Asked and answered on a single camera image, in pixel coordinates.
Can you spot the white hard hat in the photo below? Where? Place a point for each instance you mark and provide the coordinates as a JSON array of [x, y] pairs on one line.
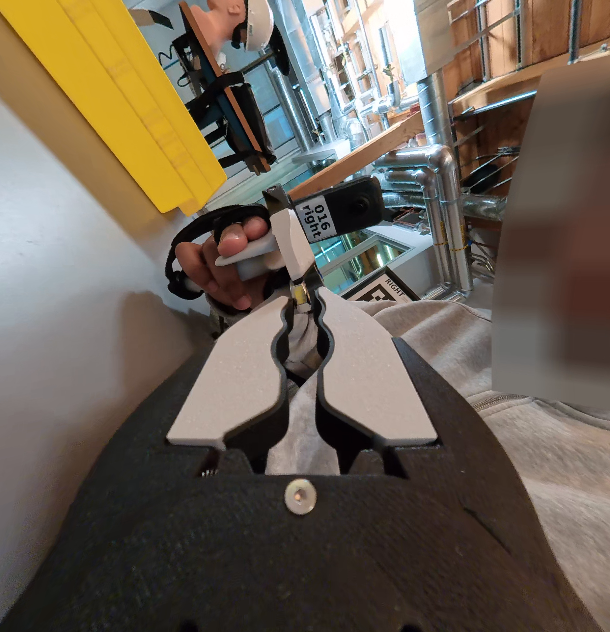
[[258, 22]]

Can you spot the black-white marker board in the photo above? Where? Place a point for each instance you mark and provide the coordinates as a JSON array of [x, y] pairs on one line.
[[384, 289]]

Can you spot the standing desk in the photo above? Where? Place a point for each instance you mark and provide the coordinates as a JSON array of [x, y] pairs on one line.
[[221, 74]]

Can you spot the yellow plastic bin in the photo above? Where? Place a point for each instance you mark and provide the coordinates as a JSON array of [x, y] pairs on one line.
[[127, 98]]

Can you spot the silver ventilation ducts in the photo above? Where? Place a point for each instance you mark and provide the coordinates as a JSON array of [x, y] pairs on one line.
[[443, 197]]

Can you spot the wooden post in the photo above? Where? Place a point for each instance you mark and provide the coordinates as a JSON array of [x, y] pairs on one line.
[[364, 148]]

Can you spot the person's right hand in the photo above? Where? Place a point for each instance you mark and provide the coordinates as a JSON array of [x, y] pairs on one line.
[[206, 276]]

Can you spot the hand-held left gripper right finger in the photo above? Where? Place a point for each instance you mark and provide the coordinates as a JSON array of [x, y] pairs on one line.
[[374, 385]]

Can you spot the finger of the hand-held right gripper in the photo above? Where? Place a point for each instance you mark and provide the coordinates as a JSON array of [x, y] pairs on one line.
[[292, 242], [277, 197]]

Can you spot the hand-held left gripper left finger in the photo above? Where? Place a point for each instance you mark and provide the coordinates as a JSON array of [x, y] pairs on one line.
[[226, 385]]

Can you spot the silver hex bolt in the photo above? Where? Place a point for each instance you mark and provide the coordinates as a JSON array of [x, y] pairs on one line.
[[300, 297]]

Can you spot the mannequin head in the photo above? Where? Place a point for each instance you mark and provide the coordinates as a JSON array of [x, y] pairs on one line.
[[223, 22]]

